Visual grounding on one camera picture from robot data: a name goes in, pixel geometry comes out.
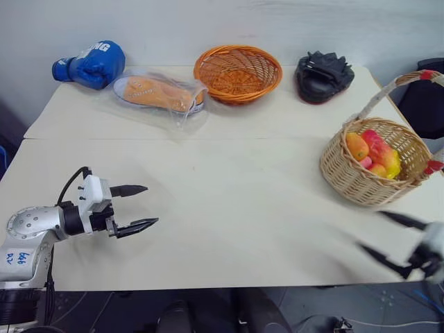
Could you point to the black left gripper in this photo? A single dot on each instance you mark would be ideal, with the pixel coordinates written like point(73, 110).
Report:
point(102, 222)

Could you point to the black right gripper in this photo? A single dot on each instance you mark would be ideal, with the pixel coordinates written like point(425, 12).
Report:
point(426, 259)

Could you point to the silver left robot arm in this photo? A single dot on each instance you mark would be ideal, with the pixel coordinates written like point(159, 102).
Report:
point(33, 222)

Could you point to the orange wicker bowl basket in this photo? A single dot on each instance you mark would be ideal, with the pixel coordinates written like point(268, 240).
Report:
point(239, 74)

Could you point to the orange-red round toy fruit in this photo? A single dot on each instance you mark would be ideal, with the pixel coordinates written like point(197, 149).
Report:
point(378, 170)

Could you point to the yellow toy fruit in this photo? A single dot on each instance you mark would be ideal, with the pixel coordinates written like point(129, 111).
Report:
point(394, 166)

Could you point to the small pink toy fruit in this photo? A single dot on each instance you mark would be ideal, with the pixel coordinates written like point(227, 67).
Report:
point(366, 162)

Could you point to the red peach toy fruit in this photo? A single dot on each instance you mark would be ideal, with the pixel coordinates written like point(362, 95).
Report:
point(379, 147)

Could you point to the small black floor device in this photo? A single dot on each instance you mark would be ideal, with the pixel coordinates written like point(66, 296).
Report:
point(342, 326)

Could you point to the orange mango toy fruit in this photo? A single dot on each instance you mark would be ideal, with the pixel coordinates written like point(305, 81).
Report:
point(357, 145)

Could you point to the clear plastic bag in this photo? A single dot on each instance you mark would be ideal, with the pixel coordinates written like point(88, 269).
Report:
point(180, 119)

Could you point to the orange shoe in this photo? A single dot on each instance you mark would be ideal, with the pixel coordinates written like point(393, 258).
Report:
point(156, 93)

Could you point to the black chair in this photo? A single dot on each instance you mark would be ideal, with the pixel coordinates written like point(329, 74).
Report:
point(425, 100)

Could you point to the blue boxing glove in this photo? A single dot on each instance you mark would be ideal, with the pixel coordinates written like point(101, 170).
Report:
point(92, 64)

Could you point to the black boxing focus pad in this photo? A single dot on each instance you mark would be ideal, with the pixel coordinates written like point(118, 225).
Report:
point(322, 79)

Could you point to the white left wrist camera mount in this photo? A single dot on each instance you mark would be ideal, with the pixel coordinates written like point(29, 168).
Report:
point(94, 190)

